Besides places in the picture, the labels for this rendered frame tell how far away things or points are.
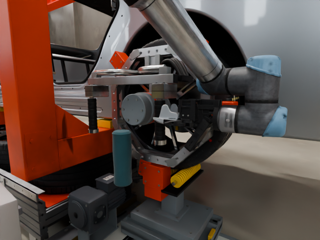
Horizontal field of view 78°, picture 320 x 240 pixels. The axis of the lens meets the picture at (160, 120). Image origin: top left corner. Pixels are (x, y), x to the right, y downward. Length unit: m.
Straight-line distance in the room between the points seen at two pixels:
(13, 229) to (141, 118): 0.54
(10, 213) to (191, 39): 0.45
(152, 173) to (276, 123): 0.64
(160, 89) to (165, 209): 0.80
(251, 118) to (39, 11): 0.97
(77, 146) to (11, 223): 0.85
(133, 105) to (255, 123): 0.47
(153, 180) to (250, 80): 0.67
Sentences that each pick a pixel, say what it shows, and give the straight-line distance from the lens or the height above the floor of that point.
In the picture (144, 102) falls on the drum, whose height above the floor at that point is 0.88.
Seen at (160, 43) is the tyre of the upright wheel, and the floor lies 1.15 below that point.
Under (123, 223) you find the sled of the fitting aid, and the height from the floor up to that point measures 0.16.
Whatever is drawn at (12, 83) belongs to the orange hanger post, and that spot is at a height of 0.96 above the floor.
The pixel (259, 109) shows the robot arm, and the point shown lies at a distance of 0.52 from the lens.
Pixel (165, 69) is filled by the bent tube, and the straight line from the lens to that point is 0.66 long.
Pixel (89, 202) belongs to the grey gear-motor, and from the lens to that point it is 1.07.
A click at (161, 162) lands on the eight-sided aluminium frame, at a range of 0.95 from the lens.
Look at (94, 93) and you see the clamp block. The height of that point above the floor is 0.92.
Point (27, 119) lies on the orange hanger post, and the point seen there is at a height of 0.80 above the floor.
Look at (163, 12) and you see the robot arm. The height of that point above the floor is 1.08.
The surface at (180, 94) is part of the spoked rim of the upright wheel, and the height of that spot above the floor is 0.91.
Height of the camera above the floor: 0.92
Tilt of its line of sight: 8 degrees down
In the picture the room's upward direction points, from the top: straight up
